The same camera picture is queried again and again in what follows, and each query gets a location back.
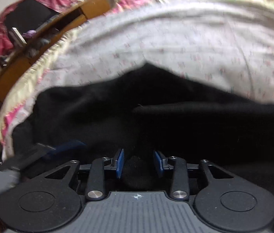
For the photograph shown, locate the wooden bedside shelf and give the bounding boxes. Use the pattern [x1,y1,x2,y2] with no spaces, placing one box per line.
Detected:
[0,0,110,105]

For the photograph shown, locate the pink red cloth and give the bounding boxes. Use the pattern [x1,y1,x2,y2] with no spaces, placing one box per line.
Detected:
[0,0,80,57]

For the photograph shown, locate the black pants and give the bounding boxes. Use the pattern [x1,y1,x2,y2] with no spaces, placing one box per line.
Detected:
[11,63,274,233]

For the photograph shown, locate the white floral bed sheet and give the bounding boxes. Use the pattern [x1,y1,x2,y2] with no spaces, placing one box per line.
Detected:
[0,0,274,159]

